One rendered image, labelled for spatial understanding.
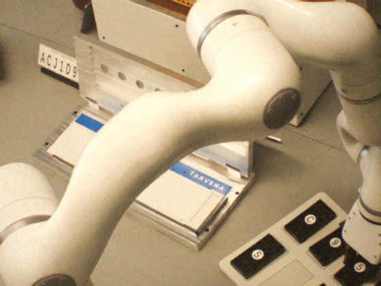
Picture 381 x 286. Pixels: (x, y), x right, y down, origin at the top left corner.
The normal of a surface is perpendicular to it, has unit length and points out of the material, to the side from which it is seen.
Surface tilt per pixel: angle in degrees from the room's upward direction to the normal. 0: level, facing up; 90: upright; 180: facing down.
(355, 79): 96
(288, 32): 82
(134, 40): 90
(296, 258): 0
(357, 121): 102
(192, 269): 0
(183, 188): 0
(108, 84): 83
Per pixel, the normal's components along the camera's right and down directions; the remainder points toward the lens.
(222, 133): -0.17, 0.88
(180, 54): -0.57, 0.66
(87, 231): 0.59, 0.25
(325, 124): -0.09, -0.64
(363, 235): -0.77, 0.40
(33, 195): 0.30, -0.75
